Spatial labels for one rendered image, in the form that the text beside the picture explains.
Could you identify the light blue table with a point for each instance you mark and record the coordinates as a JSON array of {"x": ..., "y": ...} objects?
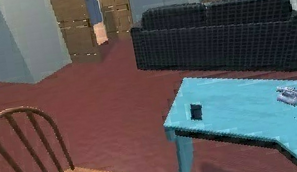
[{"x": 249, "y": 113}]

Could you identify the black checked sofa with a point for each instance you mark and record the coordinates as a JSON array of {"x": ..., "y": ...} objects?
[{"x": 216, "y": 40}]

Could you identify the small black cup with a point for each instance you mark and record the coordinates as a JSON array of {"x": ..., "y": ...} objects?
[{"x": 196, "y": 111}]

